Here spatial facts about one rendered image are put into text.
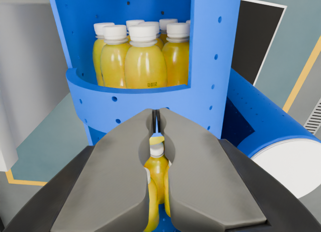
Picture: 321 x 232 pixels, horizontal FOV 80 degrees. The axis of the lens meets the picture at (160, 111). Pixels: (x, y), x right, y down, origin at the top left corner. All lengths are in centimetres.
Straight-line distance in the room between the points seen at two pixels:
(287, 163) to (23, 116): 72
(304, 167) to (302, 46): 123
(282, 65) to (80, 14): 158
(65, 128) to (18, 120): 139
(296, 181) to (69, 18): 75
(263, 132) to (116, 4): 53
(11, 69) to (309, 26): 174
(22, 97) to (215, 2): 44
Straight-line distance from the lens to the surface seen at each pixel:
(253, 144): 65
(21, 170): 245
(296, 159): 70
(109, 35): 34
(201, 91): 26
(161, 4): 49
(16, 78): 52
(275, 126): 68
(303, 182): 80
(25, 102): 55
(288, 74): 187
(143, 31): 28
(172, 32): 33
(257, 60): 151
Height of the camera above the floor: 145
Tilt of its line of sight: 61 degrees down
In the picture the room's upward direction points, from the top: 176 degrees clockwise
